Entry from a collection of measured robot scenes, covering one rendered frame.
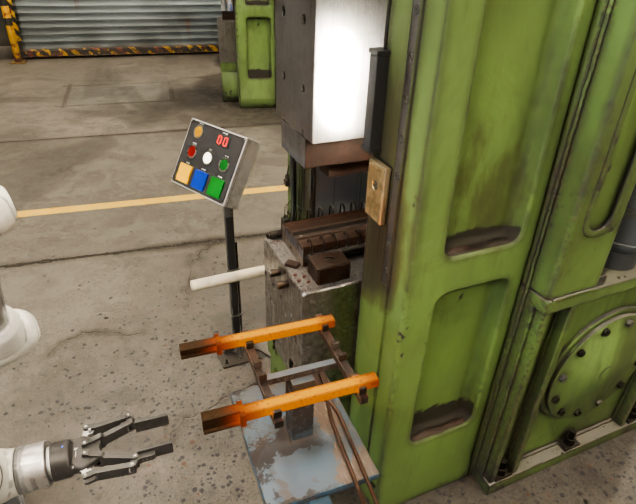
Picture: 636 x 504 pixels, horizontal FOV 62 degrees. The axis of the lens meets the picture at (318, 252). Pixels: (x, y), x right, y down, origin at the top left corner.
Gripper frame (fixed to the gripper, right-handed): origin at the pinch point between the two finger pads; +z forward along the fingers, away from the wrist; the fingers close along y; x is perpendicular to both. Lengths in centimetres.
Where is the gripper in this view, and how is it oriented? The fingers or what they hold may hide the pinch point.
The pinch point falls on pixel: (156, 435)
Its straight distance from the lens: 123.2
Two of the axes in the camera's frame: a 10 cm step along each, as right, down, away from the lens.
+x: 0.3, -8.5, -5.3
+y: 3.5, 5.0, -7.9
